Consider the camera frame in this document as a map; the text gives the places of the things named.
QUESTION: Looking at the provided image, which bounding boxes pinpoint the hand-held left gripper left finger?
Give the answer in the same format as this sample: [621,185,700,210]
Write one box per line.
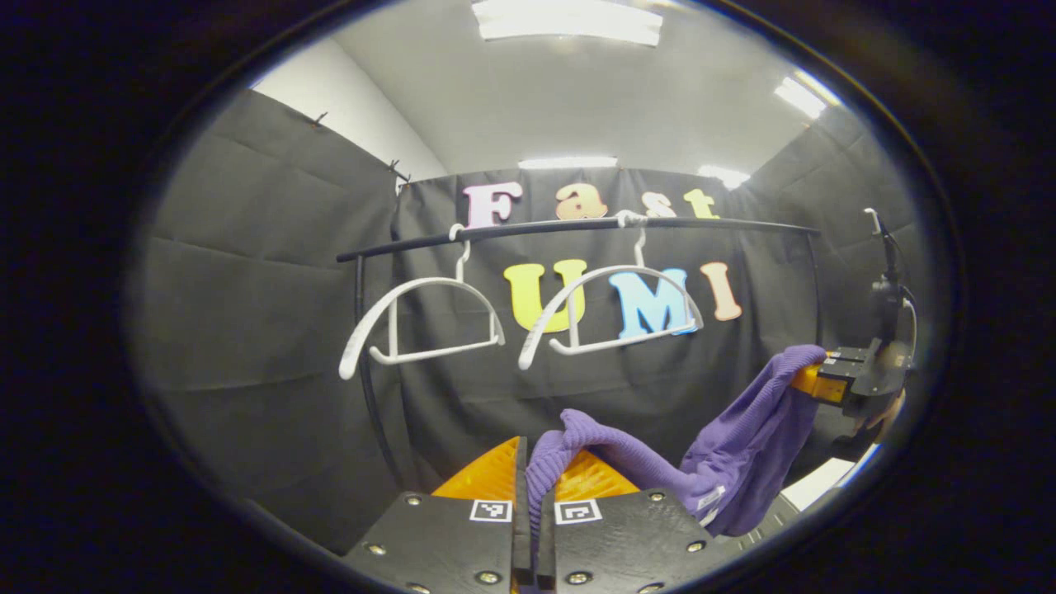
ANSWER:
[342,436,533,594]

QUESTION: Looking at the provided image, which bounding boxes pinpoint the white plastic hanger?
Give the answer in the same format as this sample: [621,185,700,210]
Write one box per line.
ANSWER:
[518,213,705,370]
[338,223,506,380]

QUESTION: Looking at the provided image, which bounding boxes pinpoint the large ceiling light panel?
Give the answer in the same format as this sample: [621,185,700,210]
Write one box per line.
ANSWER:
[472,0,663,46]

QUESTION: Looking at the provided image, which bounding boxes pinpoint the black backdrop cloth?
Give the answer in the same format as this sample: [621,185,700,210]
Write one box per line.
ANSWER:
[132,89,933,554]

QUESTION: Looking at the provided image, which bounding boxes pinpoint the long ceiling light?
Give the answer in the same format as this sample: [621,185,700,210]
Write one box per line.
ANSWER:
[518,156,618,170]

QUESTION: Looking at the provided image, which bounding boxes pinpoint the purple ribbed jacket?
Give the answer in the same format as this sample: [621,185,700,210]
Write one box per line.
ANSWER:
[526,344,828,537]

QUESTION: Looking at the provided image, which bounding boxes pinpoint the small ceiling light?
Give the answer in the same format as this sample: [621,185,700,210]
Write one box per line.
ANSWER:
[697,165,750,189]

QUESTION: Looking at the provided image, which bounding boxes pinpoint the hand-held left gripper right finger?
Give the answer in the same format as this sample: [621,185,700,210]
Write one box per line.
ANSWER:
[536,450,743,594]

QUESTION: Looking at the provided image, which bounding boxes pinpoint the black metal clothes rack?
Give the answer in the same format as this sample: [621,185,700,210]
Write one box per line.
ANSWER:
[337,216,822,496]

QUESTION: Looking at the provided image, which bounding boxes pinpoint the paired ceiling lights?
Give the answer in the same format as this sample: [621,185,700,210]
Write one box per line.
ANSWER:
[774,70,842,120]

